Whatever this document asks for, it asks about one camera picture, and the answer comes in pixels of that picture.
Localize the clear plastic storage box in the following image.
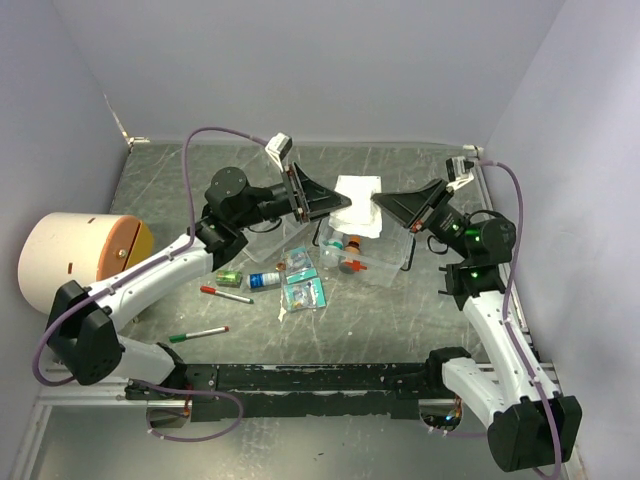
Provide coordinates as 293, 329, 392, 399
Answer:
314, 214, 414, 287

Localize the white blue medicine bottle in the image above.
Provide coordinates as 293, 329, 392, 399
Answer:
247, 271, 281, 290

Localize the green cap marker pen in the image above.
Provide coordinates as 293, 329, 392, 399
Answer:
169, 326, 230, 344

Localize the black box handle clip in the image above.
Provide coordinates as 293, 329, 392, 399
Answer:
438, 265, 455, 296

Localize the white green dropper bottle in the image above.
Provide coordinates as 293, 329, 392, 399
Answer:
324, 231, 344, 255

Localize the white cylinder drum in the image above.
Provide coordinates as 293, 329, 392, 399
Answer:
17, 212, 154, 314

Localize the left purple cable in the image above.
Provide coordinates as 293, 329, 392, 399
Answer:
32, 127, 271, 444

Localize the black mounting base rail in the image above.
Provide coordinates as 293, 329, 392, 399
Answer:
125, 363, 454, 422

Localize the red cross grey disc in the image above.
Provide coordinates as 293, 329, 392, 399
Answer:
339, 259, 368, 274

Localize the clear divided organizer tray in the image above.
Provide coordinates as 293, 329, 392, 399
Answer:
243, 220, 303, 263

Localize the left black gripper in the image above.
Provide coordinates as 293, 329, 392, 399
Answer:
234, 161, 353, 230

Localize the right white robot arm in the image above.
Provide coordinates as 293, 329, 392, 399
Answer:
371, 180, 582, 472

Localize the white blue gauze packet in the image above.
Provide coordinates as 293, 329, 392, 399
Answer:
329, 175, 382, 239

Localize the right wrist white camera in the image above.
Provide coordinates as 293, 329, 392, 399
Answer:
445, 156, 476, 191

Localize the teal blister pack lower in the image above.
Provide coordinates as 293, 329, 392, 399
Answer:
278, 277, 326, 322

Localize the orange cap small bottle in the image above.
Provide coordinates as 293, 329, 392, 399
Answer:
344, 235, 361, 255

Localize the red cap marker pen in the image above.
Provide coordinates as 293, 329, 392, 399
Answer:
199, 285, 254, 305

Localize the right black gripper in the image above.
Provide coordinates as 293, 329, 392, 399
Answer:
371, 177, 472, 261

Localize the green battery pack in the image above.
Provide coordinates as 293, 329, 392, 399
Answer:
215, 270, 243, 288

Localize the teal blister pack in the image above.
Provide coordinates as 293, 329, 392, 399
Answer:
278, 277, 326, 322
281, 247, 317, 285

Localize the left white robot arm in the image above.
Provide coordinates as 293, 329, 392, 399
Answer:
37, 164, 351, 399

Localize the teal blister pack upper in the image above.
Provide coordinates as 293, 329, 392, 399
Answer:
281, 247, 317, 285

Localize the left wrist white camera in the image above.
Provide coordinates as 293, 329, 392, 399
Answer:
265, 132, 293, 161

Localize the wrist white camera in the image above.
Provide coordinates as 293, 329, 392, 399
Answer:
265, 132, 293, 161
445, 156, 476, 191

